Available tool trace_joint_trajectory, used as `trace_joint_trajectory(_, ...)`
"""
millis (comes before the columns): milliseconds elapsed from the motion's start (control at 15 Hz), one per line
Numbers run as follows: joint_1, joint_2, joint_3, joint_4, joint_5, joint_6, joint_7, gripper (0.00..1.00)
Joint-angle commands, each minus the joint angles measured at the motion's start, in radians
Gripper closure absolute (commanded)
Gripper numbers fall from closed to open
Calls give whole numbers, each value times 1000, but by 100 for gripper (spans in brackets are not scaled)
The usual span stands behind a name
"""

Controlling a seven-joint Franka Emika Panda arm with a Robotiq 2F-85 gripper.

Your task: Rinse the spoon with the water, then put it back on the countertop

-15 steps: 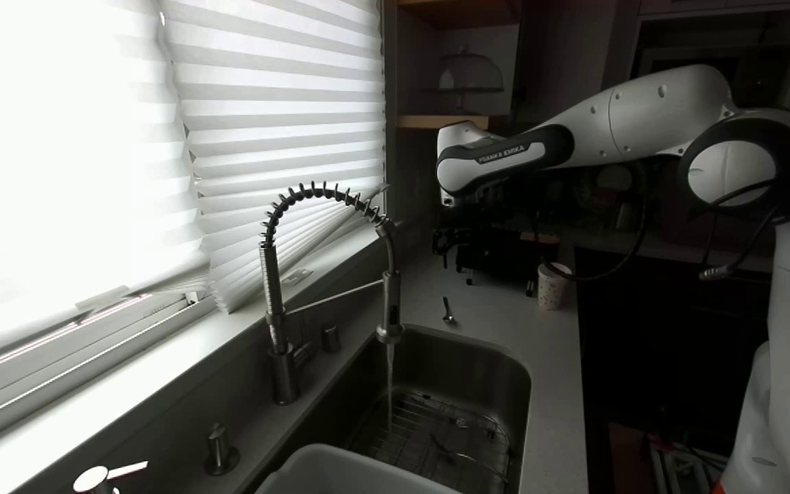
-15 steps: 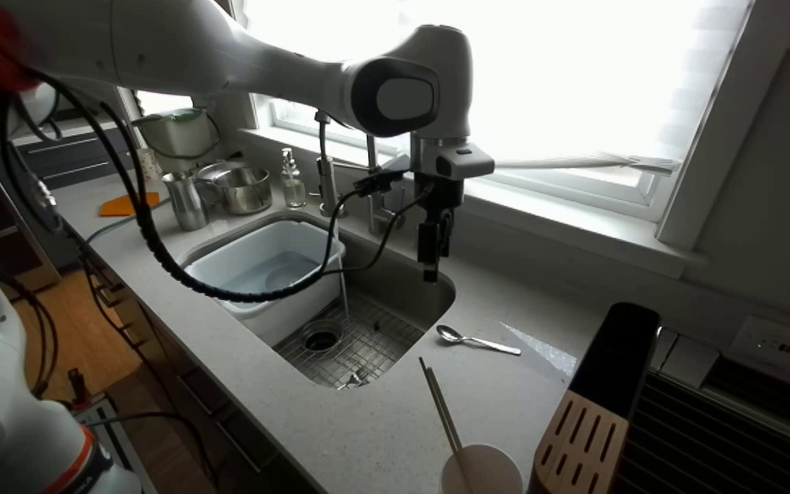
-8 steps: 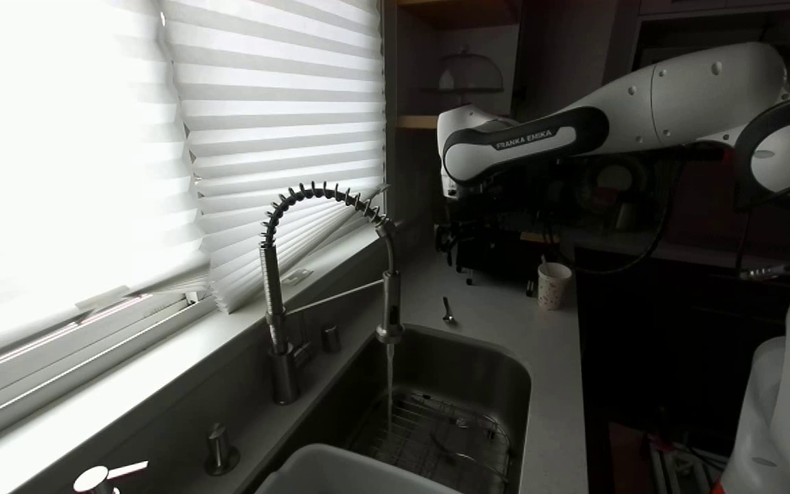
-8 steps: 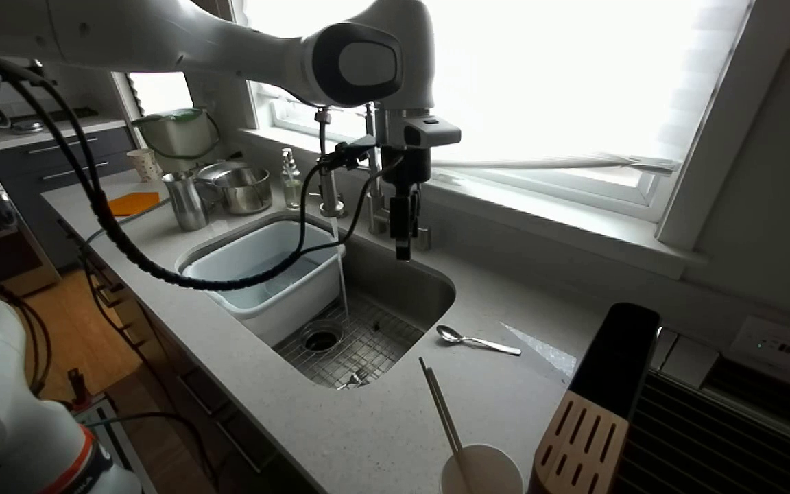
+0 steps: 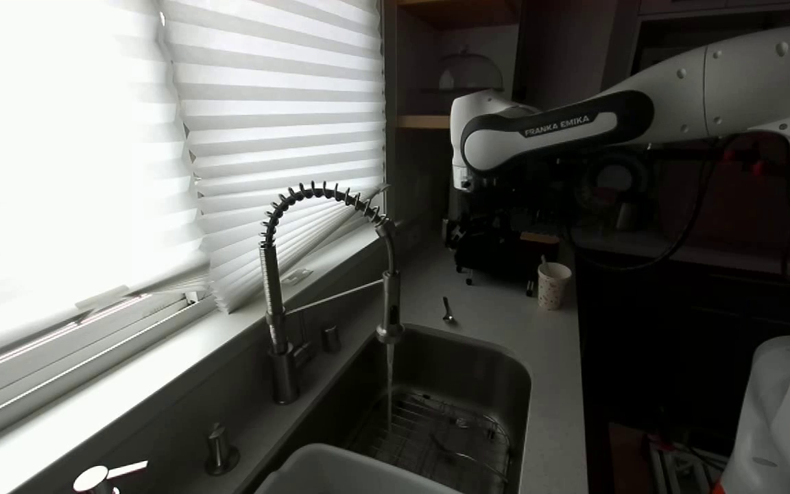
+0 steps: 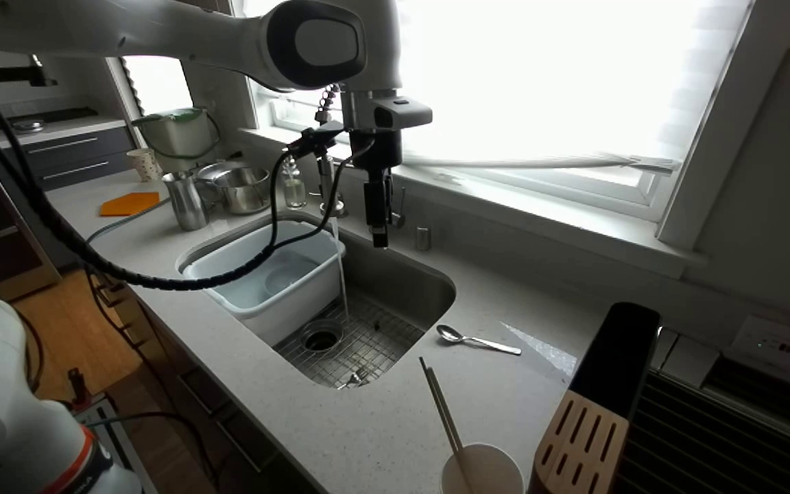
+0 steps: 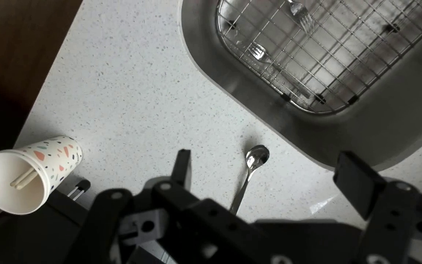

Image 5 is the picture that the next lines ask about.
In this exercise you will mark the small metal sink button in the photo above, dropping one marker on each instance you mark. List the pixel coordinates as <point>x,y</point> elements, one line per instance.
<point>329,339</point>

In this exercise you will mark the silver metal fork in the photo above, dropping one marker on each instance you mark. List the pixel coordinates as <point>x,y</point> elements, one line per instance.
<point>454,455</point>

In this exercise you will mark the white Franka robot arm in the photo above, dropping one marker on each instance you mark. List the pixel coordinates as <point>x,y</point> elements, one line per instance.
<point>687,92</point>

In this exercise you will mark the chrome spring kitchen faucet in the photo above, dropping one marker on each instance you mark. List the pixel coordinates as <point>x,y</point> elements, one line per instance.
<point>273,302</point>

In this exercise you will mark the white plastic wash basin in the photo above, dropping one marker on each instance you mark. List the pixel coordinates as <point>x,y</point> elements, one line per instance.
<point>350,470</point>

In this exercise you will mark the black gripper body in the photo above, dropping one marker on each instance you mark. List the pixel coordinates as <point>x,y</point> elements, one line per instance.
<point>491,224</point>

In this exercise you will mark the stainless steel sink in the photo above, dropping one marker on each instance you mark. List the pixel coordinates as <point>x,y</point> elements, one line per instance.
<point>486,375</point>

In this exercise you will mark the white object on counter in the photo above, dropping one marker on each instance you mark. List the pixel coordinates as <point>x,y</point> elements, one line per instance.
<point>97,478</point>

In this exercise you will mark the white pleated window blind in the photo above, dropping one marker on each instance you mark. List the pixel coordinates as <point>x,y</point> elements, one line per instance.
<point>55,147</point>
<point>274,110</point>

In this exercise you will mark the white cup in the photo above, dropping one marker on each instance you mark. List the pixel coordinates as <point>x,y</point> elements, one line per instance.
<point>554,286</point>

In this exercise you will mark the wooden wall shelf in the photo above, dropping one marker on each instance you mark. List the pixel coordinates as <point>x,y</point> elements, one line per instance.
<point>421,122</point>

